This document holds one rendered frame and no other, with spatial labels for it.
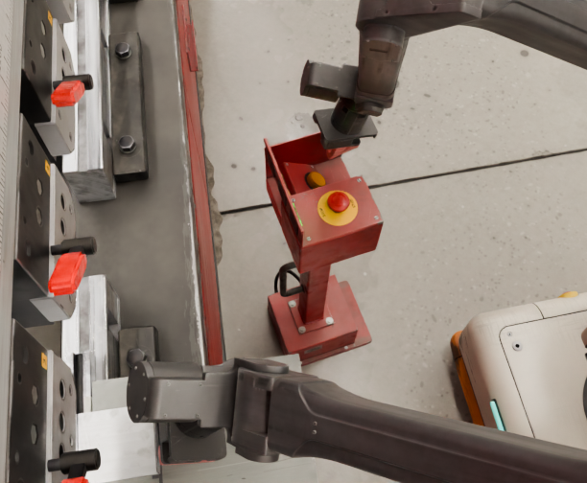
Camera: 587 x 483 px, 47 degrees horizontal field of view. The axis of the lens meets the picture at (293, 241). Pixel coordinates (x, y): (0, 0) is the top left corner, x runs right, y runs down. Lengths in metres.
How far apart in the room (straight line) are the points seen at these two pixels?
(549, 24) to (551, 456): 0.40
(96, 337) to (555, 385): 1.13
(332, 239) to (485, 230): 1.02
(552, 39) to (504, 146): 1.64
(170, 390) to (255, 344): 1.31
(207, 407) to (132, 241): 0.51
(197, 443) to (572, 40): 0.55
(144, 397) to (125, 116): 0.66
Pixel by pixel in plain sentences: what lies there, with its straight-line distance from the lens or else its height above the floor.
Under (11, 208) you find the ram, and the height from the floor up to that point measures 1.35.
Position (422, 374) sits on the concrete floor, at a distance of 1.95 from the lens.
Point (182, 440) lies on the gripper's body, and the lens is 0.76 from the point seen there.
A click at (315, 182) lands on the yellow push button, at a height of 0.73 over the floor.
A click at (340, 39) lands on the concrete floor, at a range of 2.52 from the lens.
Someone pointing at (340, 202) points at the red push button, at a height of 0.81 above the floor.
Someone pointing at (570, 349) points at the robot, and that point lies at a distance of 1.78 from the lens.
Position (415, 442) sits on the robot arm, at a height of 1.36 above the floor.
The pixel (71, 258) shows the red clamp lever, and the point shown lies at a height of 1.29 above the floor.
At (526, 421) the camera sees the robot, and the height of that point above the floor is 0.28.
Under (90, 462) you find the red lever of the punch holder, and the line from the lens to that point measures 0.61.
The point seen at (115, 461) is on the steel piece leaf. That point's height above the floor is 1.00.
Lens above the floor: 1.85
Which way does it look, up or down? 64 degrees down
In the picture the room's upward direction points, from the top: 2 degrees clockwise
